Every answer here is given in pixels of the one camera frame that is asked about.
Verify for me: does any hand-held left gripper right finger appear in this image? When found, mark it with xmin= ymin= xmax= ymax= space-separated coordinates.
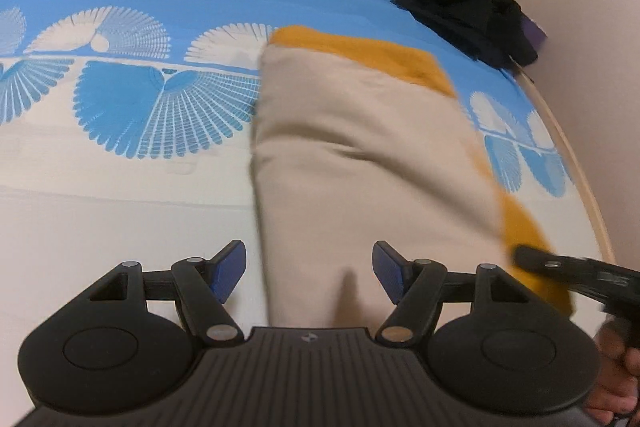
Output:
xmin=371 ymin=241 xmax=535 ymax=347

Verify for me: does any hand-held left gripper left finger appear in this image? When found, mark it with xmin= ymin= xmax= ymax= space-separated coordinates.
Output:
xmin=75 ymin=239 xmax=248 ymax=347

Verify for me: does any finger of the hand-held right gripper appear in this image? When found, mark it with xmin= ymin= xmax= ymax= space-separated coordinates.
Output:
xmin=514 ymin=244 xmax=608 ymax=295

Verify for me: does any beige and mustard hooded jacket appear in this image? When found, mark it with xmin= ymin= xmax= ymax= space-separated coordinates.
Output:
xmin=249 ymin=25 xmax=576 ymax=329

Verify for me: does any person's right hand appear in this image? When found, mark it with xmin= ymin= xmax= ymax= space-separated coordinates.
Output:
xmin=584 ymin=316 xmax=640 ymax=427

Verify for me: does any blue white printed bed sheet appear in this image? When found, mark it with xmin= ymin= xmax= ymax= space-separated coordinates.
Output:
xmin=0 ymin=0 xmax=608 ymax=427

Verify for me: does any purple item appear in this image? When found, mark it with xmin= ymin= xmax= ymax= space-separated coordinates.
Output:
xmin=520 ymin=14 xmax=548 ymax=52

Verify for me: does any black garment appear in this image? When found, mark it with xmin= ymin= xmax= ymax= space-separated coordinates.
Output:
xmin=354 ymin=0 xmax=540 ymax=68

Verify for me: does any wooden bed frame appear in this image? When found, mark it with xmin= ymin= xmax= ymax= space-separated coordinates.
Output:
xmin=515 ymin=69 xmax=615 ymax=264

